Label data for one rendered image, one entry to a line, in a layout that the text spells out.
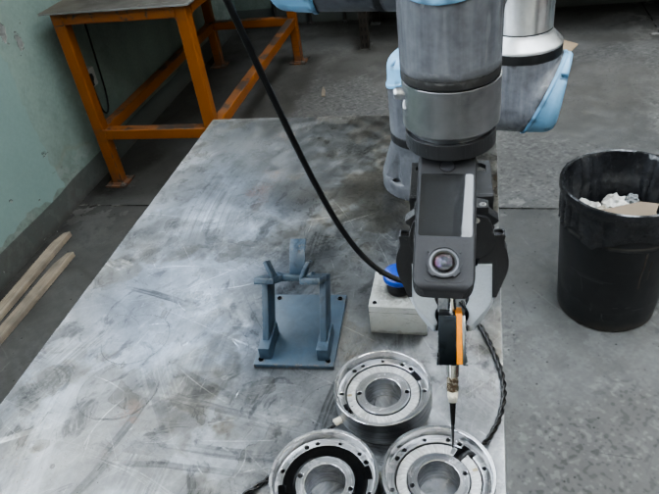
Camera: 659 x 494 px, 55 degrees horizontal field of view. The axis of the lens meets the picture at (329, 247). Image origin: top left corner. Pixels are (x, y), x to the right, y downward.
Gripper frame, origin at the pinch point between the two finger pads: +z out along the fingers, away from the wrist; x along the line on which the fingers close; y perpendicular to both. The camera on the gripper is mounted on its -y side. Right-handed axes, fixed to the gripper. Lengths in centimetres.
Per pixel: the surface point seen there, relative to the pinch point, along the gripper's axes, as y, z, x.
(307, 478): -10.3, 11.0, 14.0
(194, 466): -8.1, 13.3, 27.0
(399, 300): 13.2, 8.8, 6.2
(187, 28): 181, 25, 95
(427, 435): -5.1, 10.4, 2.5
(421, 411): -2.9, 9.4, 3.1
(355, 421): -4.5, 9.6, 9.8
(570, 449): 53, 93, -28
